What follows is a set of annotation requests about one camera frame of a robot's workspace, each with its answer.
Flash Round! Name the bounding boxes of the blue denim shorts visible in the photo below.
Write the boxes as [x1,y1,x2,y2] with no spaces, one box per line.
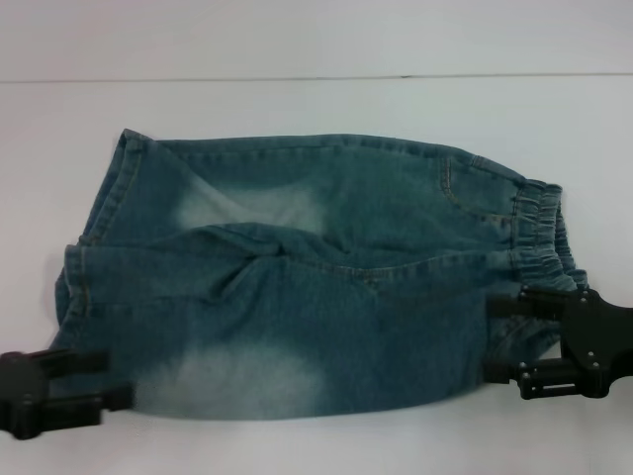
[48,128,588,423]

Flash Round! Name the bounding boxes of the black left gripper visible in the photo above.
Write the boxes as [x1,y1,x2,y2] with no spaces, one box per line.
[0,348,136,440]

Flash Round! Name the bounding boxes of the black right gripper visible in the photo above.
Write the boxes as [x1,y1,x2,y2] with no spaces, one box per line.
[487,289,633,401]

